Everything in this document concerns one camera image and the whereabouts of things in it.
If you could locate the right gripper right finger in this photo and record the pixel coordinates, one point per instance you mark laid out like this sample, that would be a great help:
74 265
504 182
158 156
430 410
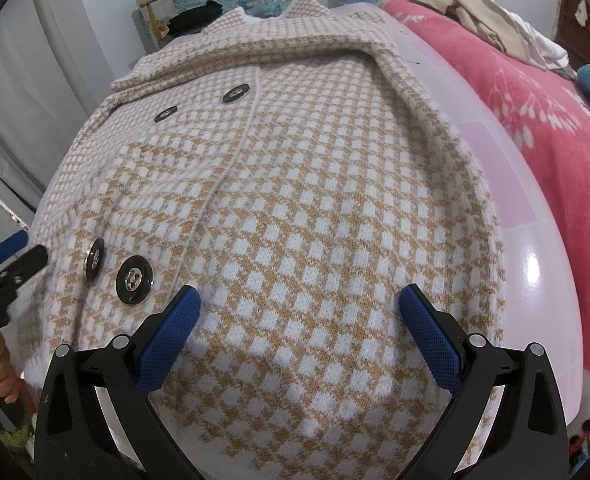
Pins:
527 439

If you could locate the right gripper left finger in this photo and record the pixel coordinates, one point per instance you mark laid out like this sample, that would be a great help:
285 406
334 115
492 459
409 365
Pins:
73 440

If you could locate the beige white houndstooth coat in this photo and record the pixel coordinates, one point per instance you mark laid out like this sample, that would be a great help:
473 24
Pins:
297 174

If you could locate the beige clothes pile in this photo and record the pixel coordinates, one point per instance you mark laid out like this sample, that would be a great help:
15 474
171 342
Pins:
504 30

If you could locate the person's left hand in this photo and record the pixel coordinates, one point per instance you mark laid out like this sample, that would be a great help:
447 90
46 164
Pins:
9 385

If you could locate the lilac bed sheet mattress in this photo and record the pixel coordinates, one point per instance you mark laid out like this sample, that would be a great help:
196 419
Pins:
539 295

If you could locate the pink floral blanket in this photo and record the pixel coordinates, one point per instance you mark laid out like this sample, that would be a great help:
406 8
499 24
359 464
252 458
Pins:
549 122

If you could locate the wooden chair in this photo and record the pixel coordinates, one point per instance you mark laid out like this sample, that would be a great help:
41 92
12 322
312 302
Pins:
156 15

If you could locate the black bag on chair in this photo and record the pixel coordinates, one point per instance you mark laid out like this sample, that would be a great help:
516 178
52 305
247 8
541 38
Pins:
195 19

